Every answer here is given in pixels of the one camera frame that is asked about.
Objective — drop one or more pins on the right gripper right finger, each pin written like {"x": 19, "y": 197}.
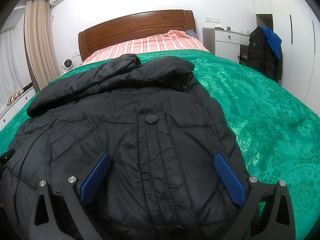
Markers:
{"x": 265, "y": 209}

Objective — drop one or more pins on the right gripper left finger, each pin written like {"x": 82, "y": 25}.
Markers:
{"x": 59, "y": 209}

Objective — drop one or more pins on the black puffer jacket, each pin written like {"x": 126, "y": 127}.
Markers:
{"x": 162, "y": 130}

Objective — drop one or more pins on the green bedspread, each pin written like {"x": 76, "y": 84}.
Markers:
{"x": 278, "y": 135}

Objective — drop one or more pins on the white window bench cabinet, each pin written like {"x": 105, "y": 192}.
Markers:
{"x": 10, "y": 111}

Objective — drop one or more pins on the striped cloth on bench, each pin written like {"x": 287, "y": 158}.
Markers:
{"x": 14, "y": 97}

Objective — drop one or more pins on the white sheer curtain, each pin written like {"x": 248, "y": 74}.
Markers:
{"x": 14, "y": 69}

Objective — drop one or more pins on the white round fan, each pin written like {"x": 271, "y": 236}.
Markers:
{"x": 67, "y": 65}

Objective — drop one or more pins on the beige curtain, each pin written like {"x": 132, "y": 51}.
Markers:
{"x": 38, "y": 42}

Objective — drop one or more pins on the dark coat with blue lining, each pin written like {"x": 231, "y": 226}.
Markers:
{"x": 265, "y": 53}

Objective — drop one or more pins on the white dresser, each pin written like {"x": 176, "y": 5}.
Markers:
{"x": 226, "y": 44}

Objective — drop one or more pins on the wooden headboard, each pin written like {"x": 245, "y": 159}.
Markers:
{"x": 133, "y": 27}

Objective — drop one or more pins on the plastic bottle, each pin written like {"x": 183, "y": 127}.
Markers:
{"x": 228, "y": 26}

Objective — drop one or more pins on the pink striped bed sheet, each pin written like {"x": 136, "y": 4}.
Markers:
{"x": 172, "y": 40}

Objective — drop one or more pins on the grey pillow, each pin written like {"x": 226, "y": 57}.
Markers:
{"x": 191, "y": 33}

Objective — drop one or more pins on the white wardrobe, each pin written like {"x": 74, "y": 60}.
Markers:
{"x": 296, "y": 25}

